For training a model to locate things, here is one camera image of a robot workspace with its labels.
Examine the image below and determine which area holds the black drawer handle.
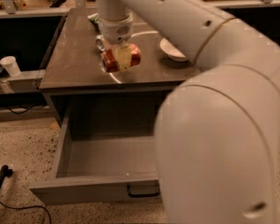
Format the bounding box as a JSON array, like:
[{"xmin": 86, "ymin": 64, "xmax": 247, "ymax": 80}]
[{"xmin": 126, "ymin": 182, "xmax": 161, "ymax": 198}]

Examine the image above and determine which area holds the green chip bag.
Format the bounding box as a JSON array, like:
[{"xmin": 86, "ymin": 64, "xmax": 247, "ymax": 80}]
[{"xmin": 88, "ymin": 13, "xmax": 98, "ymax": 24}]

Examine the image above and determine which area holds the green crushed soda can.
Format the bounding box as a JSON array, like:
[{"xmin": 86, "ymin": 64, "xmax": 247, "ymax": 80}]
[{"xmin": 95, "ymin": 35, "xmax": 106, "ymax": 51}]

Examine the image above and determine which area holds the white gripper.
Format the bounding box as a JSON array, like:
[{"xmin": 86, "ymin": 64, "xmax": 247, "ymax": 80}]
[{"xmin": 98, "ymin": 13, "xmax": 133, "ymax": 71}]

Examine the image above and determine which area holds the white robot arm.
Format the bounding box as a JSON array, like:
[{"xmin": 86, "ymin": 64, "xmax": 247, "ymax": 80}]
[{"xmin": 96, "ymin": 0, "xmax": 280, "ymax": 224}]

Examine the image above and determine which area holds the open grey top drawer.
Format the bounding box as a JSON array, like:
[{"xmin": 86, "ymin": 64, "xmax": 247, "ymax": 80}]
[{"xmin": 30, "ymin": 105, "xmax": 158, "ymax": 205}]

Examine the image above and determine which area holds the dark grey cabinet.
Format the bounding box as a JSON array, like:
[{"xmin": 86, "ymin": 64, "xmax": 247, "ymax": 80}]
[{"xmin": 37, "ymin": 6, "xmax": 203, "ymax": 128}]

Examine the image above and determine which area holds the red crushed coke can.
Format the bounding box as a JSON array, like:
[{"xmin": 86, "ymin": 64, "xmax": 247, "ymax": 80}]
[{"xmin": 100, "ymin": 44, "xmax": 141, "ymax": 73}]

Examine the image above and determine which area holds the white paper cup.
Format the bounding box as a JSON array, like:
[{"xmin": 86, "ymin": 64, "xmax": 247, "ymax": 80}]
[{"xmin": 0, "ymin": 56, "xmax": 21, "ymax": 77}]

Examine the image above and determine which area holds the black floor cable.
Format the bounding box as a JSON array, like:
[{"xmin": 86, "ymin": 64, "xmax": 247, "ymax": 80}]
[{"xmin": 0, "ymin": 164, "xmax": 52, "ymax": 224}]

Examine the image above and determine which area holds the white bowl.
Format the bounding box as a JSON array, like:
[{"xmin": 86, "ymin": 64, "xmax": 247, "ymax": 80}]
[{"xmin": 160, "ymin": 38, "xmax": 187, "ymax": 62}]

